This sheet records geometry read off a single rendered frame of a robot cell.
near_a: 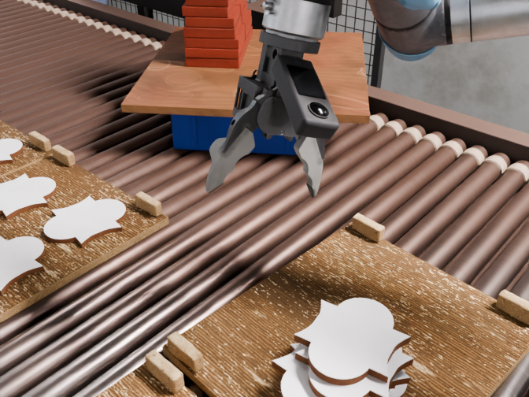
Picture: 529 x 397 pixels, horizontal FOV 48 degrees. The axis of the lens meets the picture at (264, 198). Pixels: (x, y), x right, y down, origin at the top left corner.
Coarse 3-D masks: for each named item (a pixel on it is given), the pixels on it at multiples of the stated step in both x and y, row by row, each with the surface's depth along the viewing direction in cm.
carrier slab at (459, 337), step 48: (336, 240) 100; (384, 240) 100; (288, 288) 90; (336, 288) 90; (384, 288) 90; (432, 288) 90; (192, 336) 82; (240, 336) 82; (288, 336) 82; (432, 336) 82; (480, 336) 82; (528, 336) 82; (240, 384) 75; (432, 384) 75; (480, 384) 75
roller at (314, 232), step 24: (432, 144) 132; (384, 168) 124; (408, 168) 125; (360, 192) 115; (336, 216) 109; (288, 240) 103; (312, 240) 104; (264, 264) 98; (240, 288) 93; (192, 312) 88; (144, 360) 81; (168, 360) 84; (96, 384) 77
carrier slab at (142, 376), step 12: (132, 372) 77; (144, 372) 77; (120, 384) 75; (132, 384) 75; (144, 384) 75; (156, 384) 75; (96, 396) 74; (108, 396) 74; (120, 396) 74; (132, 396) 74; (144, 396) 74; (156, 396) 74; (168, 396) 74; (180, 396) 74; (192, 396) 74
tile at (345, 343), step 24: (336, 312) 74; (360, 312) 74; (384, 312) 74; (312, 336) 71; (336, 336) 71; (360, 336) 71; (384, 336) 71; (408, 336) 71; (312, 360) 68; (336, 360) 68; (360, 360) 68; (384, 360) 68; (336, 384) 67
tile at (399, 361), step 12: (300, 360) 71; (396, 360) 70; (408, 360) 70; (312, 372) 68; (396, 372) 69; (312, 384) 67; (324, 384) 67; (360, 384) 67; (372, 384) 67; (384, 384) 67; (324, 396) 66; (336, 396) 65; (348, 396) 65; (360, 396) 65; (372, 396) 66; (384, 396) 65
